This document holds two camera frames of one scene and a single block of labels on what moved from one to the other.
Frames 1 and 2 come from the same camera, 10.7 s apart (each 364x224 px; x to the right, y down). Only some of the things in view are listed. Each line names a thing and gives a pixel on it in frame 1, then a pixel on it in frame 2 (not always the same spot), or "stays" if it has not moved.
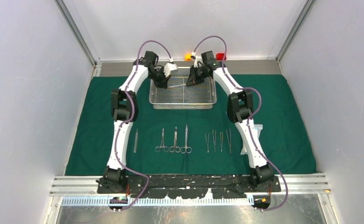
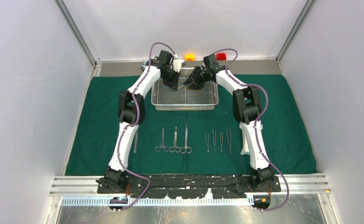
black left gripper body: (159, 77) → (171, 77)
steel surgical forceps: (207, 142) stays
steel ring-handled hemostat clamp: (166, 149) stays
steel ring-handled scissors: (186, 149) stays
